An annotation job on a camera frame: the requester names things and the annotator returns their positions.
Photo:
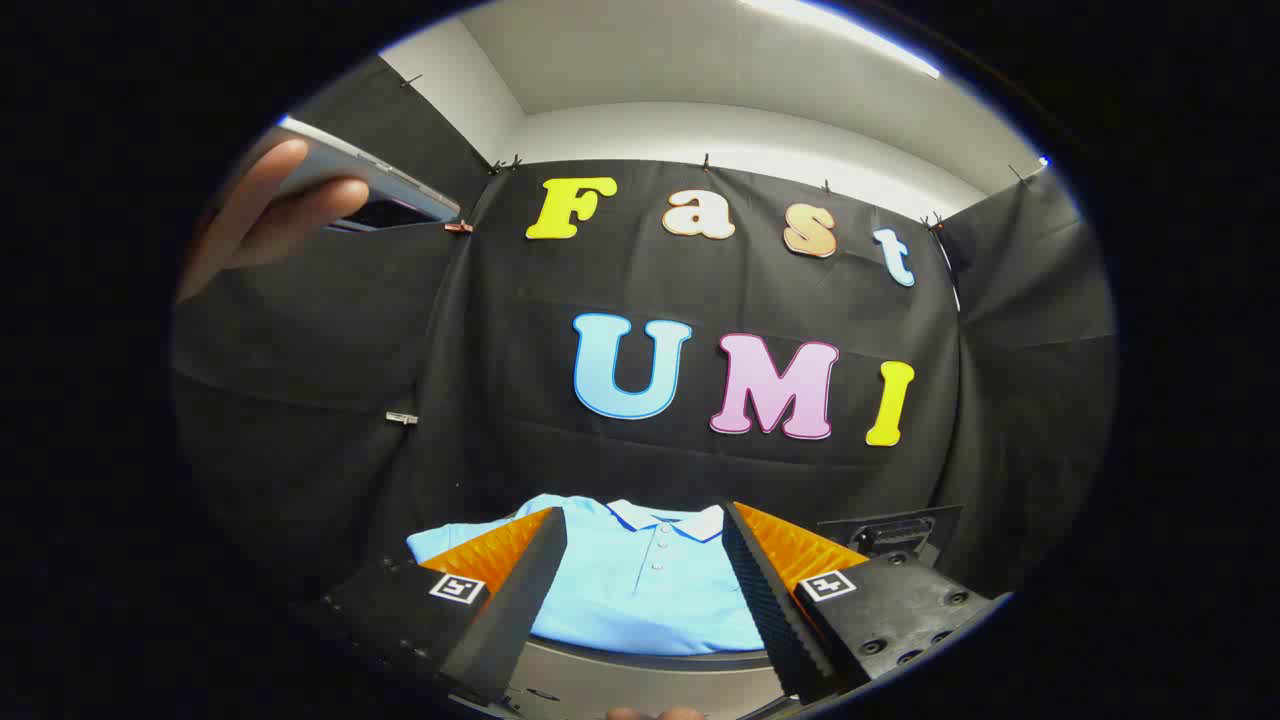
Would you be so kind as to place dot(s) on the silver clip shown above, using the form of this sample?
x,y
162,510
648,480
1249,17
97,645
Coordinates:
x,y
402,418

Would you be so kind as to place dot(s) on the black backdrop cloth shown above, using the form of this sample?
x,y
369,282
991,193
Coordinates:
x,y
480,350

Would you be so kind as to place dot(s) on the dark glass washing machine lid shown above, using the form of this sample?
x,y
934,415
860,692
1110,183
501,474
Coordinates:
x,y
890,535

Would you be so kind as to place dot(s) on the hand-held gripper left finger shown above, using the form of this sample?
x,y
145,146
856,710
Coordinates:
x,y
520,600

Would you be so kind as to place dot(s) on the grey smartphone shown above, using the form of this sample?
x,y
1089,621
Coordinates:
x,y
400,195

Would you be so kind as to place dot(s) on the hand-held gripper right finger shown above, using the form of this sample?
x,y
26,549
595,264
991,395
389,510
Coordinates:
x,y
765,600

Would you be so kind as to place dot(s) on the light blue polo shirt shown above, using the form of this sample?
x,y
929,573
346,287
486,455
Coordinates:
x,y
640,590

